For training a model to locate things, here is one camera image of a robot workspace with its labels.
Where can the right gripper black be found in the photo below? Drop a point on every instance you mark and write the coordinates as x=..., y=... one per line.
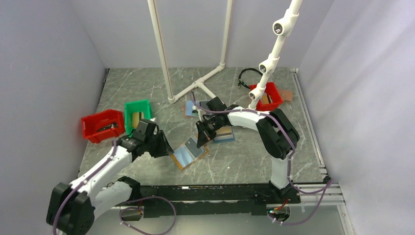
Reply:
x=204, y=135

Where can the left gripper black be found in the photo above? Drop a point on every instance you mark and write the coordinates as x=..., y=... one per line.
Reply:
x=164, y=148

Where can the dark grey credit card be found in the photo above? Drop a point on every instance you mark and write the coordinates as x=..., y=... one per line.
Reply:
x=191, y=145

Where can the orange card holder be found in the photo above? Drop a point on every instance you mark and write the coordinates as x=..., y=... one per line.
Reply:
x=183, y=158

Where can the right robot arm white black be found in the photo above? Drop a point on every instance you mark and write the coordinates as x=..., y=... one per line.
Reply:
x=277, y=133

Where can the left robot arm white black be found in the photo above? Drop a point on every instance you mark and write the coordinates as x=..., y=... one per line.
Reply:
x=74, y=207

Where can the blue open card holder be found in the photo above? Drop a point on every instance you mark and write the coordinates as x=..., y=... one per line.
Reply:
x=224, y=134

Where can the beige card in green bin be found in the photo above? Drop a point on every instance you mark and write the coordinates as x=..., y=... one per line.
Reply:
x=136, y=117

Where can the brown flat card holder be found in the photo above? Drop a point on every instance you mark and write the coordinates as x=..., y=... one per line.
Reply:
x=286, y=96

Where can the green plastic bin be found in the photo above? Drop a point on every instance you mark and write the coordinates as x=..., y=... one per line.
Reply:
x=135, y=111

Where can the left red plastic bin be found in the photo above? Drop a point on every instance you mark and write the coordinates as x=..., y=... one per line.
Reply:
x=103, y=125

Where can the red plastic bin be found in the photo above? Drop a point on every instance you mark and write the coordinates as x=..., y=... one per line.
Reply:
x=267, y=101
x=103, y=125

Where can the right red plastic bin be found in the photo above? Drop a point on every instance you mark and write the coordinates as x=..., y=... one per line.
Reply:
x=267, y=101

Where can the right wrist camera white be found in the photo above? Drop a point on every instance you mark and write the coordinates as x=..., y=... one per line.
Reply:
x=195, y=111

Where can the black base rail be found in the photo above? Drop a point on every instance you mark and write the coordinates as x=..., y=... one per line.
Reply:
x=254, y=199

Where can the white pvc pipe frame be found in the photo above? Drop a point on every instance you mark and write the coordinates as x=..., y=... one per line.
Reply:
x=200, y=82

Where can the white pvc camera mast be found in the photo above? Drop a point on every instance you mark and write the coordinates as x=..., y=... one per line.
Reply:
x=282, y=28

